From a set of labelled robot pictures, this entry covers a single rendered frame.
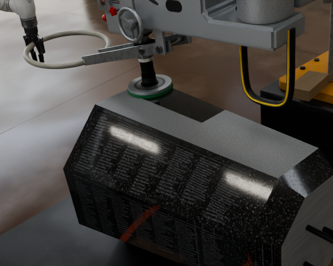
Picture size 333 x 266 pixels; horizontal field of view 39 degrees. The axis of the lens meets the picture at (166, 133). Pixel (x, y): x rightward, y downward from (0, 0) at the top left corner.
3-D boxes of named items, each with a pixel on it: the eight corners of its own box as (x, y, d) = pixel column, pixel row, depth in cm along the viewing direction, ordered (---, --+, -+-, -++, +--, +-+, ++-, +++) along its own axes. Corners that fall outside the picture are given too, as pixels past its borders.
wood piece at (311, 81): (308, 79, 219) (308, 70, 217) (328, 83, 213) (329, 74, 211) (287, 96, 207) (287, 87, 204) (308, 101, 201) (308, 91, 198)
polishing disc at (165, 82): (168, 94, 212) (167, 92, 212) (123, 96, 216) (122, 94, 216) (175, 75, 230) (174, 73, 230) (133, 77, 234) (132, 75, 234)
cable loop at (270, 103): (296, 112, 171) (297, 28, 155) (291, 115, 169) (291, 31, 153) (244, 98, 186) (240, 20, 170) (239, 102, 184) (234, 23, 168)
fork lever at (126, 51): (196, 39, 202) (193, 28, 200) (165, 55, 191) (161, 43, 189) (107, 55, 254) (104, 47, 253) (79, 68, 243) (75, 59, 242)
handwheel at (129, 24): (160, 38, 193) (155, 2, 185) (142, 46, 187) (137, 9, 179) (136, 34, 202) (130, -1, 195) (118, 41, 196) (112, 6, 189)
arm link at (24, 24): (28, 20, 255) (30, 30, 259) (39, 14, 262) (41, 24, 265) (16, 18, 259) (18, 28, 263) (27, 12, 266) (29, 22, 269)
